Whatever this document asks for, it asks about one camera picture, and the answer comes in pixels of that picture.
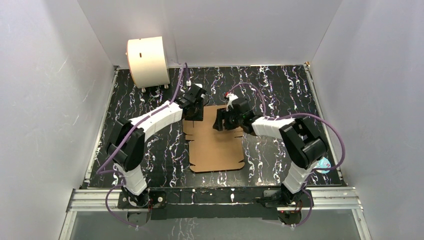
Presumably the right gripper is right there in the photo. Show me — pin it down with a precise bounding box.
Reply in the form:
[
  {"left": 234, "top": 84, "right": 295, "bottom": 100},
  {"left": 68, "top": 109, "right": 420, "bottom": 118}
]
[{"left": 212, "top": 107, "right": 244, "bottom": 132}]

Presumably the brown cardboard box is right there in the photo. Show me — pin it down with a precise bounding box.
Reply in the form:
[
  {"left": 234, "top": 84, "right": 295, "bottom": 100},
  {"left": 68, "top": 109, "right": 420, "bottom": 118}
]
[{"left": 183, "top": 105, "right": 245, "bottom": 173}]

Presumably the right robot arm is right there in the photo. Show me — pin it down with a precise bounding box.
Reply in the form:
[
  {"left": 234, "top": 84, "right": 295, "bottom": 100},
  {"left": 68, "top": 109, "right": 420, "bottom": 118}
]
[{"left": 213, "top": 96, "right": 329, "bottom": 207}]

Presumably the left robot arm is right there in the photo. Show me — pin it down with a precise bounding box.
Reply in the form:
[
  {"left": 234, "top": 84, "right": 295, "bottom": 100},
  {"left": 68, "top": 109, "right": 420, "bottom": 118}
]
[{"left": 107, "top": 84, "right": 207, "bottom": 208}]

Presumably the cream cylindrical wooden box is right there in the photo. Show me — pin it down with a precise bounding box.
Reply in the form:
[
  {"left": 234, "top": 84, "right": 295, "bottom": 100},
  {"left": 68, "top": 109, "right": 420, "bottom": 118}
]
[{"left": 126, "top": 36, "right": 170, "bottom": 93}]

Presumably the blue white packaged item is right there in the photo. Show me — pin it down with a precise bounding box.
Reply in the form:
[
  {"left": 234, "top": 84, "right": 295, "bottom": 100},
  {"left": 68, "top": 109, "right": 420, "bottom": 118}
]
[{"left": 315, "top": 157, "right": 332, "bottom": 174}]

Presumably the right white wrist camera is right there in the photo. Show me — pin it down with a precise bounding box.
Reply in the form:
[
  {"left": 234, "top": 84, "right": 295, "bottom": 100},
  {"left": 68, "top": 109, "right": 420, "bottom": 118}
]
[{"left": 224, "top": 92, "right": 238, "bottom": 112}]

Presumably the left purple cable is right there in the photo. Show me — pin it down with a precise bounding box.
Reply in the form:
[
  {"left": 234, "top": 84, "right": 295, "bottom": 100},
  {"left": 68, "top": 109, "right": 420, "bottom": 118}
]
[{"left": 96, "top": 62, "right": 191, "bottom": 229}]

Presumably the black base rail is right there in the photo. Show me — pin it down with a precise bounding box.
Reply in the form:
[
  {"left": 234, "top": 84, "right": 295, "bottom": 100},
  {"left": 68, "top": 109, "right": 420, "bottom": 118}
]
[{"left": 117, "top": 186, "right": 314, "bottom": 223}]

